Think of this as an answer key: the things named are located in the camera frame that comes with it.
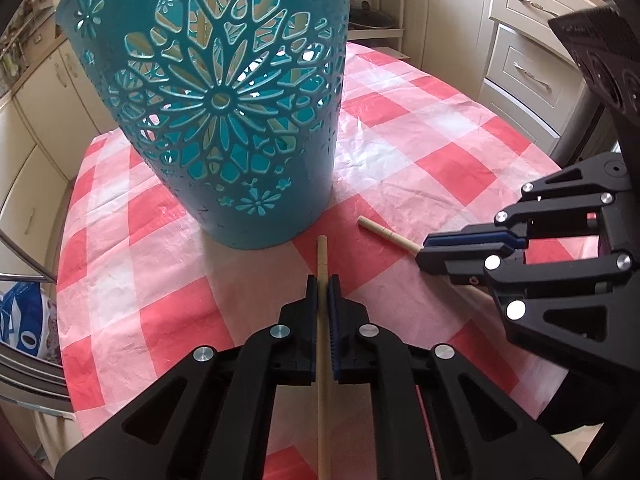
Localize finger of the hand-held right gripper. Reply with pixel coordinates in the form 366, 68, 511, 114
424, 152, 630, 251
415, 241, 640, 372

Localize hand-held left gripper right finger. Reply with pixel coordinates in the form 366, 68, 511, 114
326, 275, 583, 480

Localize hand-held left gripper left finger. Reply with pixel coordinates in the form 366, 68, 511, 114
54, 276, 320, 480

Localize wooden chopstick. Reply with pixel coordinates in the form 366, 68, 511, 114
316, 235, 333, 480
356, 216, 496, 297

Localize teal cutout plastic basket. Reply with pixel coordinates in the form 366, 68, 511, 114
54, 0, 355, 251

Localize cream drawer cabinet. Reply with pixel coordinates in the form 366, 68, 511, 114
479, 0, 603, 142

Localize red white checkered tablecloth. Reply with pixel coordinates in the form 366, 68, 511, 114
56, 40, 608, 480

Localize cream cupboard doors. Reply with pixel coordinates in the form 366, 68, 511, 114
405, 0, 494, 86

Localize white shelf rack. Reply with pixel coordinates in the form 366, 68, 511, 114
347, 0, 408, 54

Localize dark pan with lid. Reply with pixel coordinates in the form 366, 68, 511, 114
350, 2, 399, 32

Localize blue white plastic bag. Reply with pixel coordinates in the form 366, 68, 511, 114
0, 282, 57, 362

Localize cream kitchen base cabinet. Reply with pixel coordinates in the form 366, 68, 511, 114
0, 35, 119, 281

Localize chrome metal tube frame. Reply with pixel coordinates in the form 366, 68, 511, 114
0, 227, 76, 413

